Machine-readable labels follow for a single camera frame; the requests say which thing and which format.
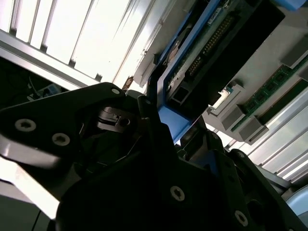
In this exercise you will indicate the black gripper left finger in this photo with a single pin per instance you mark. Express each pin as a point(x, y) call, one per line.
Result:
point(60, 113)

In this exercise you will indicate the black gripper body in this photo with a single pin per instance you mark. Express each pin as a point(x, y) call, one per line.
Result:
point(115, 207)

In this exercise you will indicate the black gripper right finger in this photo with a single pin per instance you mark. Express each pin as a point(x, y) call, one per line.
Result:
point(240, 192)

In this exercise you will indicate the hard disk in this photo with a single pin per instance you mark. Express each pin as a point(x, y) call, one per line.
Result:
point(228, 60)

